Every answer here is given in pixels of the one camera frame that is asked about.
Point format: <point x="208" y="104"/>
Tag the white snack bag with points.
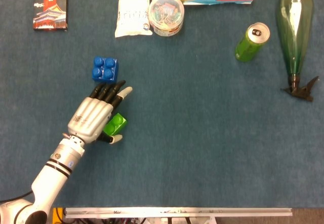
<point x="131" y="13"/>

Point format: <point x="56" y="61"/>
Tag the black red card box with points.
<point x="50" y="8"/>

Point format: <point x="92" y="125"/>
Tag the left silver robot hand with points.
<point x="88" y="117"/>

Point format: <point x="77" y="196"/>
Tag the green drink can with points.
<point x="249" y="44"/>

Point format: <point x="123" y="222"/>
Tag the aluminium profile rail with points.
<point x="177" y="212"/>

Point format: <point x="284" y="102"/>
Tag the green toy brick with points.
<point x="117" y="122"/>

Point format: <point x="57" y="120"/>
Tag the green spray bottle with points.
<point x="294" y="26"/>

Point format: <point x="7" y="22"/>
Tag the clear round tub of clips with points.
<point x="165" y="16"/>

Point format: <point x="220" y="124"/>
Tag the yellow bracket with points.
<point x="55" y="215"/>

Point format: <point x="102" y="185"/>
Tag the blue toy brick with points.
<point x="105" y="69"/>

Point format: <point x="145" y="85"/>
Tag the teal felt table cover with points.
<point x="189" y="132"/>

